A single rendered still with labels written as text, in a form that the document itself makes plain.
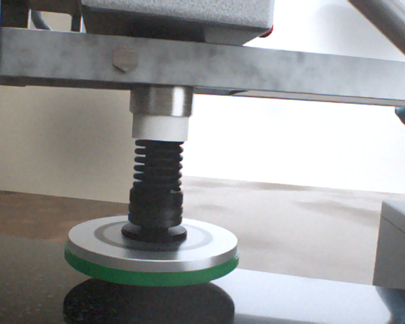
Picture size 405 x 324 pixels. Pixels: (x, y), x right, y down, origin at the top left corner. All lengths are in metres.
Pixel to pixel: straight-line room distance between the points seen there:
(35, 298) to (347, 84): 0.44
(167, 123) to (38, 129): 5.55
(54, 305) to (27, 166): 5.67
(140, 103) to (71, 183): 5.35
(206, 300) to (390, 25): 1.20
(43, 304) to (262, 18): 0.38
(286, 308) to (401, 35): 1.16
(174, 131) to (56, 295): 0.23
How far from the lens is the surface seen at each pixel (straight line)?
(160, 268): 0.44
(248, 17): 0.44
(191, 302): 0.49
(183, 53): 0.47
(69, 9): 0.60
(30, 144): 6.07
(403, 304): 0.57
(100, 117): 5.61
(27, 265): 0.60
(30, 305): 0.48
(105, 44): 0.46
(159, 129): 0.49
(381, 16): 1.51
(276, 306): 0.50
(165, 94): 0.48
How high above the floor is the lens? 1.07
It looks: 5 degrees down
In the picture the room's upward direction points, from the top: 4 degrees clockwise
